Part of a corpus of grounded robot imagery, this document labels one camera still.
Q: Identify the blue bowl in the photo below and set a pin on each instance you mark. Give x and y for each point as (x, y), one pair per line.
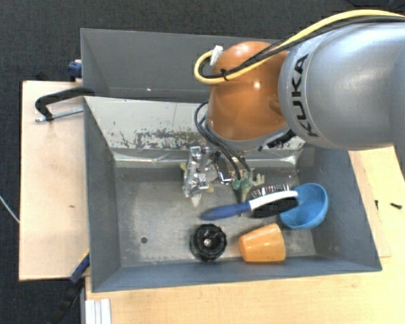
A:
(310, 211)

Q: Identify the pale yellow toy figure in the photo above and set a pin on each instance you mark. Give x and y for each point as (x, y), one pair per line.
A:
(258, 179)

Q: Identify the grey metal bin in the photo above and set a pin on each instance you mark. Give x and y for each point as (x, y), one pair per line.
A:
(155, 221)

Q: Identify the blue and white brush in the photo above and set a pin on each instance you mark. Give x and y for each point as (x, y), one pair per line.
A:
(229, 210)

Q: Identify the black round knob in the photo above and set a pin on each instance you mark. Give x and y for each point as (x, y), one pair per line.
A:
(207, 243)

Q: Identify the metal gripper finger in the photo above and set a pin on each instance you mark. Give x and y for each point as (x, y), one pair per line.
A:
(188, 188)
(197, 198)

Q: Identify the pale wood board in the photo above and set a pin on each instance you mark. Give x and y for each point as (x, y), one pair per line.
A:
(50, 187)

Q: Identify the orange cup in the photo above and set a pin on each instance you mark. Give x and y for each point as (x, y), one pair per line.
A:
(263, 243)

